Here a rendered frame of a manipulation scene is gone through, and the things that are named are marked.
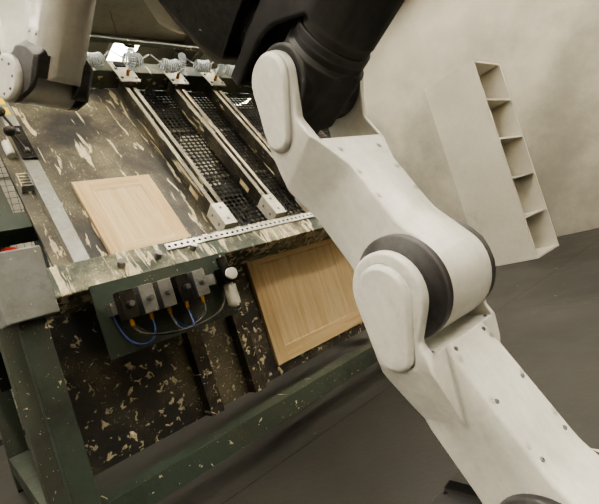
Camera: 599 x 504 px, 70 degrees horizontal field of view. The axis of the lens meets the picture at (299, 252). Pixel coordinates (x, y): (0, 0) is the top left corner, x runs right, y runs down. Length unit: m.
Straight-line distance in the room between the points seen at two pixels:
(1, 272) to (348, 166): 0.91
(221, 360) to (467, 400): 1.44
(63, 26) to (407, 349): 0.72
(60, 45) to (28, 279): 0.61
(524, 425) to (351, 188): 0.37
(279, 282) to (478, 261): 1.58
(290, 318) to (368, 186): 1.57
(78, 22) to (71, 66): 0.07
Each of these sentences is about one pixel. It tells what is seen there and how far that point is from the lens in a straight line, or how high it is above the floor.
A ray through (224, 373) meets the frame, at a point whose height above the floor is 0.32.
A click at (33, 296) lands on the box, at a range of 1.25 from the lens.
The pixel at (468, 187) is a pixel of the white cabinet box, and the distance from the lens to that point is 4.91.
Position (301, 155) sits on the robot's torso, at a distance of 0.63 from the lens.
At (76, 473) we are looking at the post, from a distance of 1.32.
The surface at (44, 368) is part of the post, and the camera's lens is 1.27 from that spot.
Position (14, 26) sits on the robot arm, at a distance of 0.98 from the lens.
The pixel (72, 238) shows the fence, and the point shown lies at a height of 0.99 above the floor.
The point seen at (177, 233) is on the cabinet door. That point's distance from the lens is 1.74.
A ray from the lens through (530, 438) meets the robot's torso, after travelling 0.61.
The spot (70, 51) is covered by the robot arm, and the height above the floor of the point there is 1.14.
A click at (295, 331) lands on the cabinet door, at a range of 2.13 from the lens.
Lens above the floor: 0.69
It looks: 1 degrees up
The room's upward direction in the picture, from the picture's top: 18 degrees counter-clockwise
